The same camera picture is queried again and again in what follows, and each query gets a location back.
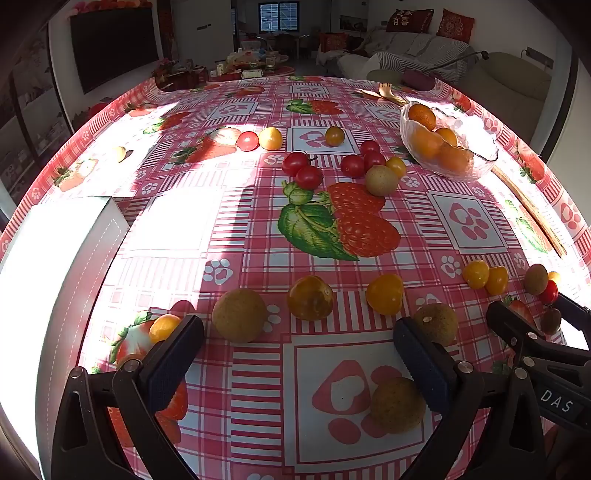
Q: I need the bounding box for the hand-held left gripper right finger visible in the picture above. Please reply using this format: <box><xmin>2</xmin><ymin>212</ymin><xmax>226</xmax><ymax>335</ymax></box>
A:
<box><xmin>393</xmin><ymin>316</ymin><xmax>548</xmax><ymax>480</ymax></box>

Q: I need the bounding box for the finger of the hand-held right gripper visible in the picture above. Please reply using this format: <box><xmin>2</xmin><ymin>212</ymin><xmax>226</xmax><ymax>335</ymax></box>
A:
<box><xmin>486</xmin><ymin>300</ymin><xmax>548</xmax><ymax>352</ymax></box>
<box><xmin>555</xmin><ymin>293</ymin><xmax>591</xmax><ymax>352</ymax></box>

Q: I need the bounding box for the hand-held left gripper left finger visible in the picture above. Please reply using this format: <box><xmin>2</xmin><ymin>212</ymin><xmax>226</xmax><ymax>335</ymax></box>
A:
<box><xmin>52</xmin><ymin>315</ymin><xmax>205</xmax><ymax>480</ymax></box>

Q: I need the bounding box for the mottled orange cherry tomato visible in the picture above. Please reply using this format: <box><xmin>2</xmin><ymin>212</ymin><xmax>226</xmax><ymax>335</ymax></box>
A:
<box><xmin>287</xmin><ymin>275</ymin><xmax>334</xmax><ymax>321</ymax></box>

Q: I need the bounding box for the white shallow tray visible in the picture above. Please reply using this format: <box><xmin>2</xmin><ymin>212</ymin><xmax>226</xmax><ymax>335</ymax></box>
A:
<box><xmin>0</xmin><ymin>196</ymin><xmax>130</xmax><ymax>480</ymax></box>

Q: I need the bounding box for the long wooden stick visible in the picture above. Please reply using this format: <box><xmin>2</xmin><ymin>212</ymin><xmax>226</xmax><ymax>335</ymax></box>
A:
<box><xmin>492</xmin><ymin>165</ymin><xmax>568</xmax><ymax>258</ymax></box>

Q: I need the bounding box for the clear glass bowl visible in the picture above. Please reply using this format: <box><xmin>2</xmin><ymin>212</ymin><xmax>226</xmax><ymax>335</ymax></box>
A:
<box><xmin>399</xmin><ymin>99</ymin><xmax>500</xmax><ymax>182</ymax></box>

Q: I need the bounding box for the beige armchair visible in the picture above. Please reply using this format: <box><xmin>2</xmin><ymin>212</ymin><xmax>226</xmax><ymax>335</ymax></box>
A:
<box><xmin>462</xmin><ymin>51</ymin><xmax>552</xmax><ymax>139</ymax></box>

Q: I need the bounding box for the purple pouch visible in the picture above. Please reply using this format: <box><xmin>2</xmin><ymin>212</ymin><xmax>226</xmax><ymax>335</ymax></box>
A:
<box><xmin>402</xmin><ymin>69</ymin><xmax>437</xmax><ymax>92</ymax></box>

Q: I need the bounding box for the green round pad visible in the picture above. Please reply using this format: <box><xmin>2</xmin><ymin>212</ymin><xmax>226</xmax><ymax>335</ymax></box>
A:
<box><xmin>366</xmin><ymin>69</ymin><xmax>402</xmax><ymax>85</ymax></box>

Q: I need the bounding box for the white sofa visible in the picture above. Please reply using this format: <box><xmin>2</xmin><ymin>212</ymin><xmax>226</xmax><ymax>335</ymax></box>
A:
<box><xmin>337</xmin><ymin>30</ymin><xmax>469</xmax><ymax>84</ymax></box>

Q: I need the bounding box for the red gift box stack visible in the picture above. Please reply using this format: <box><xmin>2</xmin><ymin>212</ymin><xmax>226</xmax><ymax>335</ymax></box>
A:
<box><xmin>152</xmin><ymin>58</ymin><xmax>206</xmax><ymax>90</ymax></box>

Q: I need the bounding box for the glass display cabinet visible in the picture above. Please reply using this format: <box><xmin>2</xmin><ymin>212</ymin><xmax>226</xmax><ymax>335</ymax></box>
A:
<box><xmin>0</xmin><ymin>46</ymin><xmax>72</xmax><ymax>195</ymax></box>

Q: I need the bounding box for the red patterned cushion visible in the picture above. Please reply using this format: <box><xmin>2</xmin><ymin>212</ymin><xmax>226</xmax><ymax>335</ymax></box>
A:
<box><xmin>436</xmin><ymin>9</ymin><xmax>475</xmax><ymax>42</ymax></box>

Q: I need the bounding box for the cluttered coffee table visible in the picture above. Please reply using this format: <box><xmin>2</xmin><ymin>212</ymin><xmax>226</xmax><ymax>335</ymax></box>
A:
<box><xmin>203</xmin><ymin>51</ymin><xmax>296</xmax><ymax>81</ymax></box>

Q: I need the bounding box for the dark red printed cushion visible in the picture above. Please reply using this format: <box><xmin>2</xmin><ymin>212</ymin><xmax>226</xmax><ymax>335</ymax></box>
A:
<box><xmin>385</xmin><ymin>8</ymin><xmax>435</xmax><ymax>34</ymax></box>

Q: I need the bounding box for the black television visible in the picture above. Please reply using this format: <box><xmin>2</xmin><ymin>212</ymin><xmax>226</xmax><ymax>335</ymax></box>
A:
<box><xmin>69</xmin><ymin>6</ymin><xmax>160</xmax><ymax>95</ymax></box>

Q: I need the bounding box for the window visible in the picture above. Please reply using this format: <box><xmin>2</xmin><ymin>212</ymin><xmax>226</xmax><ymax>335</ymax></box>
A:
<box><xmin>259</xmin><ymin>2</ymin><xmax>300</xmax><ymax>33</ymax></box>

